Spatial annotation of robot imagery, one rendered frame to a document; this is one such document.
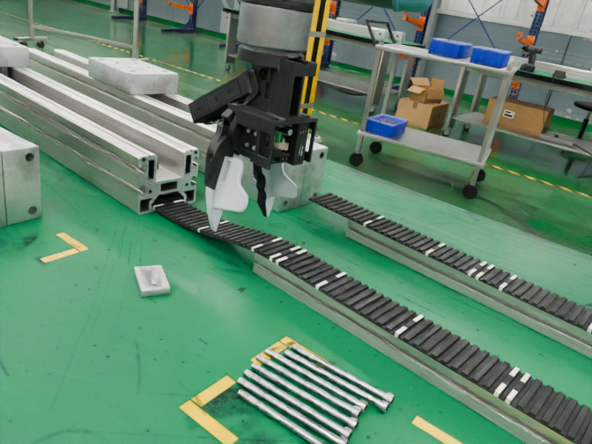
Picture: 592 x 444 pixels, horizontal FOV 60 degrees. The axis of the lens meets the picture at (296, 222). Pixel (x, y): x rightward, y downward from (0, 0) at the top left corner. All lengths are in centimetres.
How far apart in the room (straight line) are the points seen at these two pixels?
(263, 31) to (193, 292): 28
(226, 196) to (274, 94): 13
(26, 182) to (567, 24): 789
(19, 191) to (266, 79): 34
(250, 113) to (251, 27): 8
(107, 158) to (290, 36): 36
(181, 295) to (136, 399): 16
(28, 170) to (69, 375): 31
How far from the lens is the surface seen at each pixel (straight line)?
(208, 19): 1167
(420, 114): 574
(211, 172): 59
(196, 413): 44
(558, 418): 50
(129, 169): 74
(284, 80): 54
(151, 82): 109
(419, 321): 54
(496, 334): 63
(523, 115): 550
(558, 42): 826
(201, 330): 52
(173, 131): 97
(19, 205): 72
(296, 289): 58
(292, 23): 54
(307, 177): 82
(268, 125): 54
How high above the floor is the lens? 109
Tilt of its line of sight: 24 degrees down
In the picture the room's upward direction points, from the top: 10 degrees clockwise
